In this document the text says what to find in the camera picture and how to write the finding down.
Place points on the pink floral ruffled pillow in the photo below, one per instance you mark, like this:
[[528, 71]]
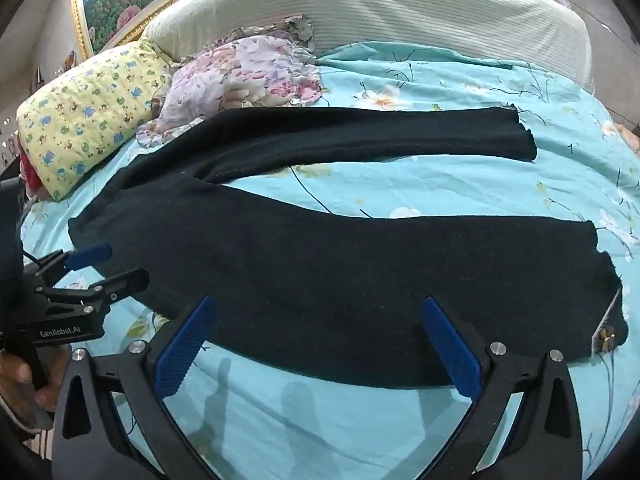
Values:
[[240, 75]]

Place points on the white ribbed headboard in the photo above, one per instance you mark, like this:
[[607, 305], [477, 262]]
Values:
[[400, 5]]

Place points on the person's left hand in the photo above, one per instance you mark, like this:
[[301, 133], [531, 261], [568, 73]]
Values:
[[50, 397]]

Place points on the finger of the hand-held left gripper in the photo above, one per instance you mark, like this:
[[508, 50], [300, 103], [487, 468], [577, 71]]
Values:
[[87, 255], [117, 285]]

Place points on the teal floral bed sheet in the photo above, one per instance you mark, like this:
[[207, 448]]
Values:
[[450, 185]]

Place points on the red cloth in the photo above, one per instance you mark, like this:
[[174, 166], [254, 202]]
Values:
[[30, 175]]

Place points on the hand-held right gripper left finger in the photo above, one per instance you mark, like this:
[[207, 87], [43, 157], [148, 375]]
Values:
[[182, 350]]

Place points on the yellow printed pillow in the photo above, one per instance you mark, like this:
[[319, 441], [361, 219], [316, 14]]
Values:
[[85, 110]]

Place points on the black pants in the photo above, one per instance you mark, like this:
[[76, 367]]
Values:
[[300, 285]]

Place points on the person's left forearm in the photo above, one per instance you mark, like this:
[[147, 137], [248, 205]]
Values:
[[20, 415]]

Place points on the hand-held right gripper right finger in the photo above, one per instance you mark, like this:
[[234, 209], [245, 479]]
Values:
[[452, 350]]

